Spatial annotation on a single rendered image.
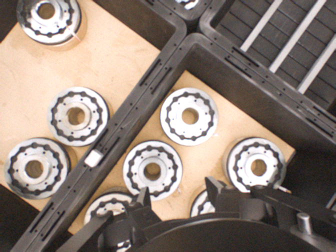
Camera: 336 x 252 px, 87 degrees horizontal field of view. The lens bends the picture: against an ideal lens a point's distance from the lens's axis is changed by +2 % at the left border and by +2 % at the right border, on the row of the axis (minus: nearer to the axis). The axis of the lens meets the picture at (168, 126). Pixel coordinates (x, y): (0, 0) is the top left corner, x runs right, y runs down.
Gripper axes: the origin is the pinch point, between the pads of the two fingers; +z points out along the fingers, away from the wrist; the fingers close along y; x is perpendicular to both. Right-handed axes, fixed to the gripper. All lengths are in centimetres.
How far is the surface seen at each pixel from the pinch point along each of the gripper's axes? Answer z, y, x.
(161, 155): 14.4, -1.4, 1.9
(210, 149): 17.7, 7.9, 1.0
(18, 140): 17.6, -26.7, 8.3
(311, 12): 16.8, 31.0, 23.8
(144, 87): 7.7, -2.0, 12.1
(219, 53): 7.8, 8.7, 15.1
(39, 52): 17.7, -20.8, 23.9
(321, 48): 18.0, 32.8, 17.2
